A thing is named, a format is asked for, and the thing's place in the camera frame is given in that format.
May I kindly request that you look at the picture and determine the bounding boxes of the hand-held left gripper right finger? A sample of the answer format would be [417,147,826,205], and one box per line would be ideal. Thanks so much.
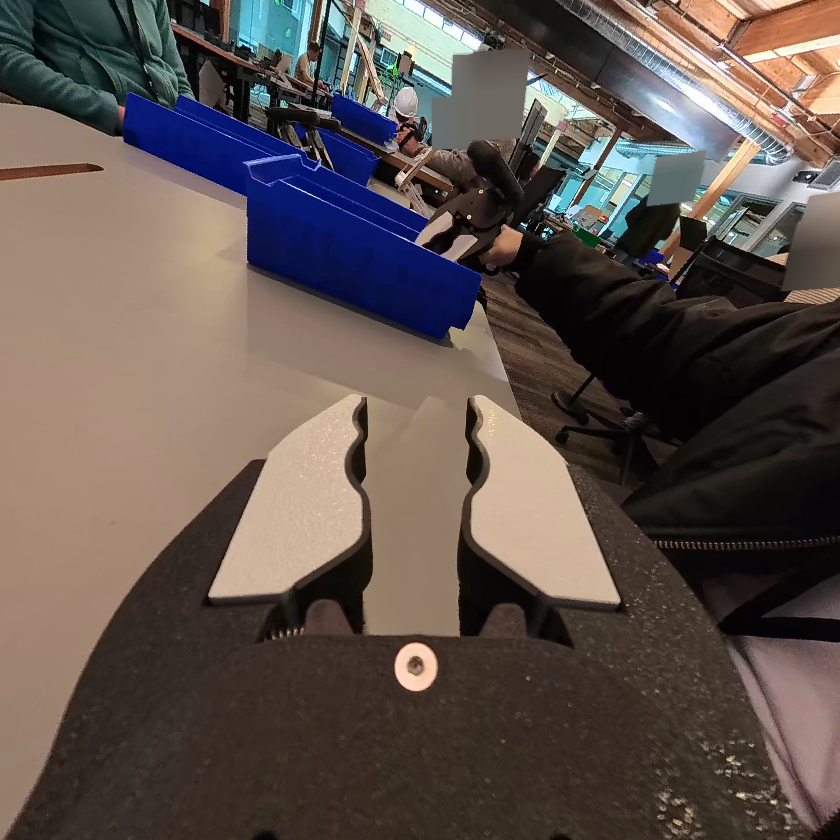
[458,394,624,614]

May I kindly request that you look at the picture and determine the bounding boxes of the person's white garment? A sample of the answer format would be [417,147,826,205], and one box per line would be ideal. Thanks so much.
[720,615,840,840]

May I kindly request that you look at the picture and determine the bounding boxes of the person's right hand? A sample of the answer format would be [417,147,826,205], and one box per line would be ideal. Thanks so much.
[478,225,529,274]

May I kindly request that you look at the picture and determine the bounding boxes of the black office chair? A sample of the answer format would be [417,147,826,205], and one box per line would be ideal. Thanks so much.
[550,373,673,489]

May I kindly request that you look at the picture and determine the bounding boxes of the black desk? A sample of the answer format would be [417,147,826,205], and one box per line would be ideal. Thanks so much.
[168,19,332,127]

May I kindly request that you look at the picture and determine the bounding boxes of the blue storage bin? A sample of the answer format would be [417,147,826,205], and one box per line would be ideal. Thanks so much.
[327,91,400,147]
[243,153,485,343]
[121,92,383,198]

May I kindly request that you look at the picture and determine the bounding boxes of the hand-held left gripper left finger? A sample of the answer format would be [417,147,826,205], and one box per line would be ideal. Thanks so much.
[208,394,375,607]

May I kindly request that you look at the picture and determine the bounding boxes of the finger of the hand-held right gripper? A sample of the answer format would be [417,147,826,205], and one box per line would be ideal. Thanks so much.
[441,231,489,266]
[413,210,466,250]

